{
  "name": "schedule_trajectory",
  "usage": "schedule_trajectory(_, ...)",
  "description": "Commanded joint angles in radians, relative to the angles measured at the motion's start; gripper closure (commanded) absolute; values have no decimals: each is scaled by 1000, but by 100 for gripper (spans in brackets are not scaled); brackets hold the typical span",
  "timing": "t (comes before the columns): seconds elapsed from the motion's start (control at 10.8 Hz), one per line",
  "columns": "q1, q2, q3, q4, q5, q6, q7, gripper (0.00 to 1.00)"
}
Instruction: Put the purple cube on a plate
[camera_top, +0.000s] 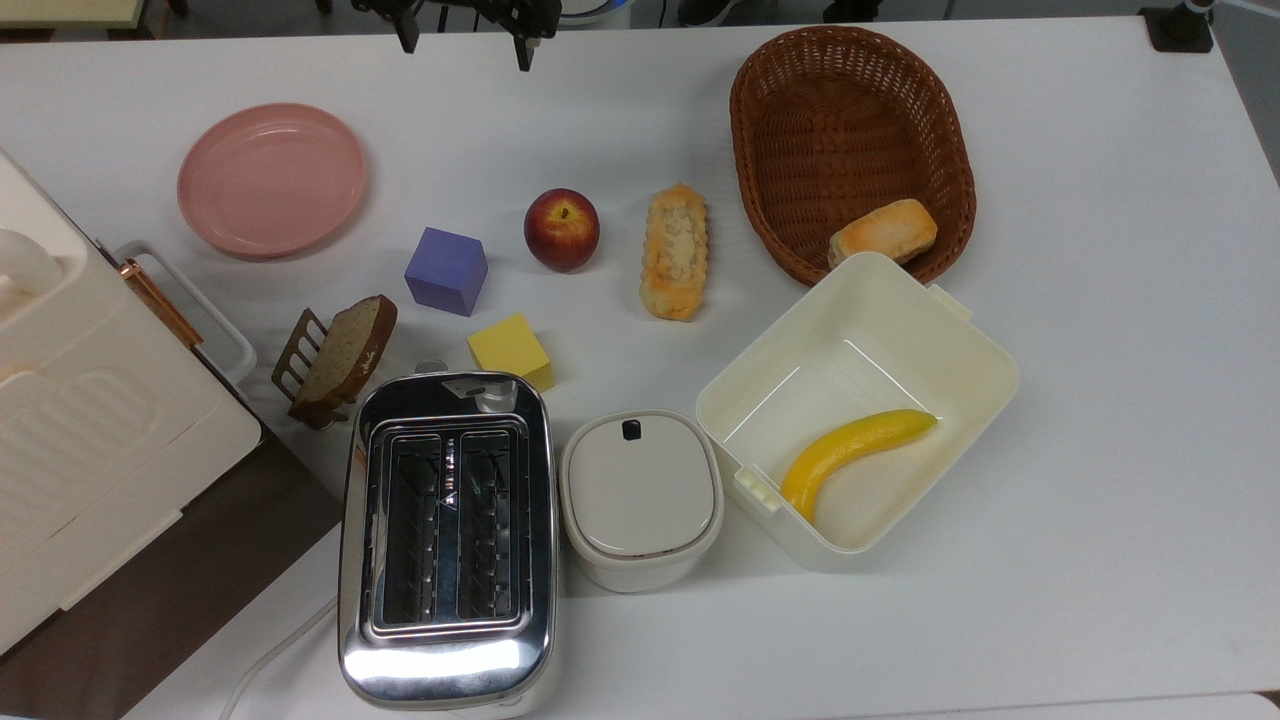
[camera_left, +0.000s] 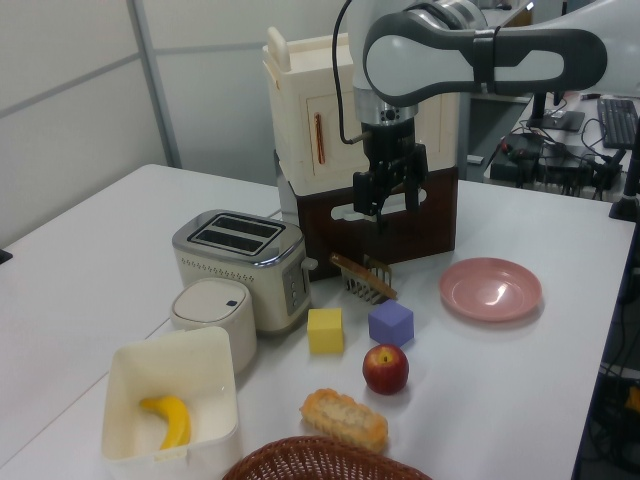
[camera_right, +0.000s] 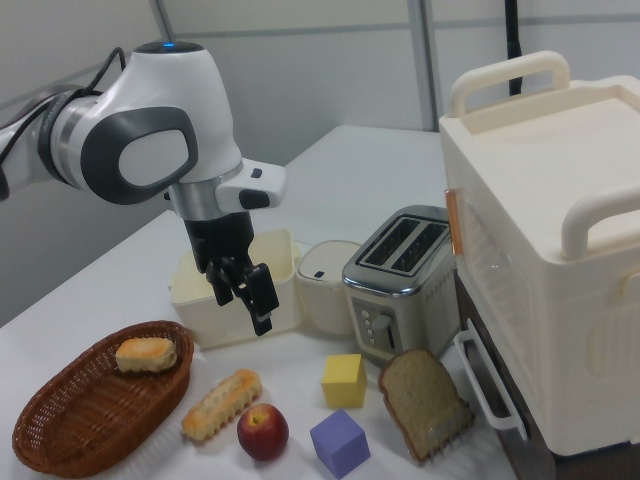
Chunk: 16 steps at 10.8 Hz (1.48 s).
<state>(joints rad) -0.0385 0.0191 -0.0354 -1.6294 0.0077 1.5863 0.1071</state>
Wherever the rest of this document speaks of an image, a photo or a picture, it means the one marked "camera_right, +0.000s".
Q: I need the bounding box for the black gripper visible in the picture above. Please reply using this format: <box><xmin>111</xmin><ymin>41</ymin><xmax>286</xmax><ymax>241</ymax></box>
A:
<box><xmin>182</xmin><ymin>212</ymin><xmax>280</xmax><ymax>337</ymax></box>

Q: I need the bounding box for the purple foam cube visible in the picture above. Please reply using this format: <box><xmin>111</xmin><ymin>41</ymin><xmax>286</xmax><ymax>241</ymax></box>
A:
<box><xmin>309</xmin><ymin>408</ymin><xmax>372</xmax><ymax>480</ymax></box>

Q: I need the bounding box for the yellow foam cube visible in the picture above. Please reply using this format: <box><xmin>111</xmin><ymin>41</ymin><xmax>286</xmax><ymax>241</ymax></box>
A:
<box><xmin>320</xmin><ymin>353</ymin><xmax>368</xmax><ymax>410</ymax></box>

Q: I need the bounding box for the cream open plastic bin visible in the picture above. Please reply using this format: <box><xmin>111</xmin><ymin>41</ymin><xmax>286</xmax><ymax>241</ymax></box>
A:
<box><xmin>168</xmin><ymin>228</ymin><xmax>304</xmax><ymax>350</ymax></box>

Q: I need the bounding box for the small cream lidded trash can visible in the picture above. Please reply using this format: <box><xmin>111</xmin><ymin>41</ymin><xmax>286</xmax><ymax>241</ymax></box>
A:
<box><xmin>297</xmin><ymin>239</ymin><xmax>364</xmax><ymax>335</ymax></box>

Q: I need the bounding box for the long toasted bread roll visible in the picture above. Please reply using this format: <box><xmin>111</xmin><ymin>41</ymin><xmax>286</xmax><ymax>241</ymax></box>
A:
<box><xmin>180</xmin><ymin>368</ymin><xmax>264</xmax><ymax>442</ymax></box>

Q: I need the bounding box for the short toasted bread roll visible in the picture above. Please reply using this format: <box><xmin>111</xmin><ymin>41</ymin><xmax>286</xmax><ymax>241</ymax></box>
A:
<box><xmin>114</xmin><ymin>337</ymin><xmax>179</xmax><ymax>375</ymax></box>

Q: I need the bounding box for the red apple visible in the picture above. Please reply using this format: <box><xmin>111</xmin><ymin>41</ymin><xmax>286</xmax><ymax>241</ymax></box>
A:
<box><xmin>236</xmin><ymin>402</ymin><xmax>290</xmax><ymax>461</ymax></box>

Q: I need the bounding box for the cream and silver toaster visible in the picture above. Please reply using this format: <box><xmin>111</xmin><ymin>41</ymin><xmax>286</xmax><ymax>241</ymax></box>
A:
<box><xmin>341</xmin><ymin>204</ymin><xmax>460</xmax><ymax>362</ymax></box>

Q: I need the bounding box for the brown wicker basket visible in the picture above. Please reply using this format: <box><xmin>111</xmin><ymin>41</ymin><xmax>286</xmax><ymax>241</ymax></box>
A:
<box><xmin>12</xmin><ymin>319</ymin><xmax>196</xmax><ymax>479</ymax></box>

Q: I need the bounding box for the black background pole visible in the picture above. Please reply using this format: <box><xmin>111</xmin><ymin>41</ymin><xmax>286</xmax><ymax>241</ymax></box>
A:
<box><xmin>502</xmin><ymin>0</ymin><xmax>526</xmax><ymax>96</ymax></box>

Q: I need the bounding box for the copper cabinet door handle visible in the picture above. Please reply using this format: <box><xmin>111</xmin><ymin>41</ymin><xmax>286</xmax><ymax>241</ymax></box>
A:
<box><xmin>443</xmin><ymin>188</ymin><xmax>464</xmax><ymax>257</ymax></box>

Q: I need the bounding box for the white drawer handle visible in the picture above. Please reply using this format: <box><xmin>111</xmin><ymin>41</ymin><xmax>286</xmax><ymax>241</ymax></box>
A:
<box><xmin>453</xmin><ymin>319</ymin><xmax>529</xmax><ymax>441</ymax></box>

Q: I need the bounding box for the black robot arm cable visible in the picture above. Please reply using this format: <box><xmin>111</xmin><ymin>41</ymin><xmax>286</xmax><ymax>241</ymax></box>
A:
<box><xmin>0</xmin><ymin>46</ymin><xmax>127</xmax><ymax>174</ymax></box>

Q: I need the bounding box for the cream toy cabinet with handles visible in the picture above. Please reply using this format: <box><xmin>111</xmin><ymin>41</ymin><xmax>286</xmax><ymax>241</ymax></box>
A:
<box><xmin>438</xmin><ymin>49</ymin><xmax>640</xmax><ymax>457</ymax></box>

